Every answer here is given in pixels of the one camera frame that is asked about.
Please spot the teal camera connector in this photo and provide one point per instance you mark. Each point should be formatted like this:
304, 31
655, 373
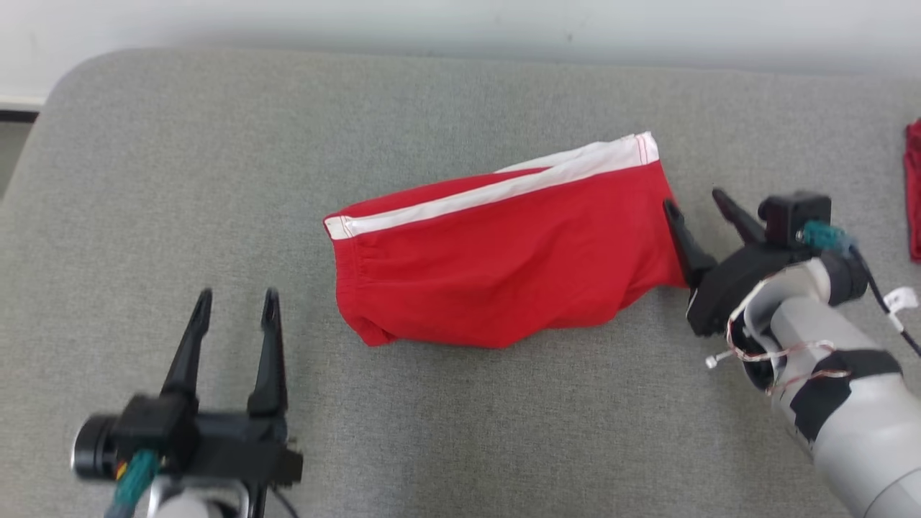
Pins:
824, 234
137, 475

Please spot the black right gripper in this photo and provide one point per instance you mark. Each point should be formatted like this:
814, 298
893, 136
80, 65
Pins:
727, 288

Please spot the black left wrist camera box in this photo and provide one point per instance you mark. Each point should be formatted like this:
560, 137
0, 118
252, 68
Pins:
155, 432

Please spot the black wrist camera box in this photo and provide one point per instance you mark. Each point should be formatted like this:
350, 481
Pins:
155, 432
791, 216

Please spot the teal left camera connector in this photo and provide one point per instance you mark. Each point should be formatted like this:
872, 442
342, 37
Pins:
137, 475

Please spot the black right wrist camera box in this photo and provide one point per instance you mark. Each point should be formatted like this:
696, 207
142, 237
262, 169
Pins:
791, 216

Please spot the teal right camera connector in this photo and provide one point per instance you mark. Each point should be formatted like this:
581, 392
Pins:
824, 234

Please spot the red shorts white stripe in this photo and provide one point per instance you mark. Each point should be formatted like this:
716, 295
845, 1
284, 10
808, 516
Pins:
504, 266

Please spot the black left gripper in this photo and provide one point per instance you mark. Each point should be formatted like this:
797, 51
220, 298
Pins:
237, 450

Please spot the red basketball jersey white sleeves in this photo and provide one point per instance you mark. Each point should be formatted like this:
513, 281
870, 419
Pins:
914, 194

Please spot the grey fabric sofa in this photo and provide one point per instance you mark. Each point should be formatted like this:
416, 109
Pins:
216, 180

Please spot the white wall skirting board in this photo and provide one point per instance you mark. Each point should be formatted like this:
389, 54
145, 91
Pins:
20, 101

